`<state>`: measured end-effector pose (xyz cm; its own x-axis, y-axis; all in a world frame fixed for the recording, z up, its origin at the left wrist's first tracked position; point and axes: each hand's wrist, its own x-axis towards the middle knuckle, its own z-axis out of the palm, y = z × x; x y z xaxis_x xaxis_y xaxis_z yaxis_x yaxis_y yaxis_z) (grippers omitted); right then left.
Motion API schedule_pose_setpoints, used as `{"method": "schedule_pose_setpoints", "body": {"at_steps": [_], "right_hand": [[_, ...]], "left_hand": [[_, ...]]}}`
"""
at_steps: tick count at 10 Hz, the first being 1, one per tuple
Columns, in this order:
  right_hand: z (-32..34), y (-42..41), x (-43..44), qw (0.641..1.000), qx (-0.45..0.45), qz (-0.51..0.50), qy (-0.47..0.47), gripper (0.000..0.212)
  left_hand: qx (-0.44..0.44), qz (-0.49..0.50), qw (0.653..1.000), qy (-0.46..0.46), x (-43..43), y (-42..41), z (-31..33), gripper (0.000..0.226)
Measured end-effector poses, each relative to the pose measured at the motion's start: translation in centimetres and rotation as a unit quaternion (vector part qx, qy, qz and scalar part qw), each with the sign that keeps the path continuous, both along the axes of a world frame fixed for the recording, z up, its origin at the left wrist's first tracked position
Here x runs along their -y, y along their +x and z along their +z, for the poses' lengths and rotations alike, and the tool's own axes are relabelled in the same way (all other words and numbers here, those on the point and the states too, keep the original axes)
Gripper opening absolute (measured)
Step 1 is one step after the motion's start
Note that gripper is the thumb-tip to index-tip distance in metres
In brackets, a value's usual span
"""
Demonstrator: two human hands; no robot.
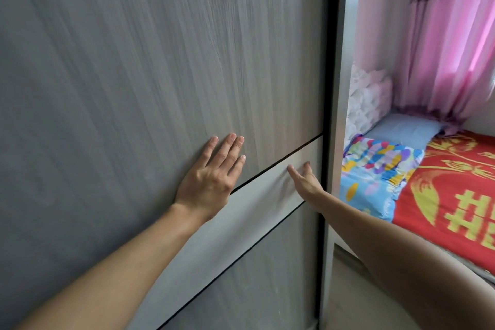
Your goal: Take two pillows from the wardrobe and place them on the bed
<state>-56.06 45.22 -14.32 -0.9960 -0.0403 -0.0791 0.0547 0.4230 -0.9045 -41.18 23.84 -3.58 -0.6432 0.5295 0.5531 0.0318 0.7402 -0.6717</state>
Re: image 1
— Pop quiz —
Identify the person's right hand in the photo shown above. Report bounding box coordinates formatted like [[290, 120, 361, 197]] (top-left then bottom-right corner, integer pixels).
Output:
[[287, 161, 325, 203]]

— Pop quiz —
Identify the person's left hand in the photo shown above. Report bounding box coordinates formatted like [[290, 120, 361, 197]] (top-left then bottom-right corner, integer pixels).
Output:
[[174, 133, 247, 223]]

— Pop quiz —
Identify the grey wood-grain sliding wardrobe door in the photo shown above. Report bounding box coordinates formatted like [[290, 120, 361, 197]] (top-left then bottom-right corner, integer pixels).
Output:
[[0, 0, 330, 330]]

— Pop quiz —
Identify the person's left forearm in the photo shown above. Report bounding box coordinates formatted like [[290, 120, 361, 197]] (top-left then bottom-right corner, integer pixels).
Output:
[[15, 202, 218, 330]]

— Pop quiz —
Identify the person's right forearm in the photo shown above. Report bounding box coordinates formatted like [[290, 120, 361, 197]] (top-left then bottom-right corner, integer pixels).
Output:
[[309, 191, 495, 330]]

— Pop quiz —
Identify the colourful patterned quilt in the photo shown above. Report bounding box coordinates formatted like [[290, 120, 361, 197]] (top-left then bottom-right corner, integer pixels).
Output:
[[340, 134, 426, 223]]

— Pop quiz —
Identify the white fluffy pillow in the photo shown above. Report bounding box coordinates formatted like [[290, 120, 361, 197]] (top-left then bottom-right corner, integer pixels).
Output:
[[345, 64, 394, 145]]

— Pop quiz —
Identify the light blue pillow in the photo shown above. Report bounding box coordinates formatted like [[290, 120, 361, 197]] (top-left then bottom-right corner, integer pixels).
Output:
[[363, 113, 450, 149]]

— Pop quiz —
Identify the red bedspread with yellow print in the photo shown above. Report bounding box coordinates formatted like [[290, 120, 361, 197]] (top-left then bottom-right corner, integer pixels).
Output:
[[392, 130, 495, 254]]

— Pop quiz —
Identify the pink curtain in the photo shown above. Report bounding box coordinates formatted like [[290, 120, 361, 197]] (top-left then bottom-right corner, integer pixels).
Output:
[[355, 0, 495, 138]]

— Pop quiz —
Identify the light grey wardrobe frame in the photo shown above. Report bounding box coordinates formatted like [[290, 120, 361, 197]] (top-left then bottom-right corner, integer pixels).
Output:
[[319, 0, 365, 330]]

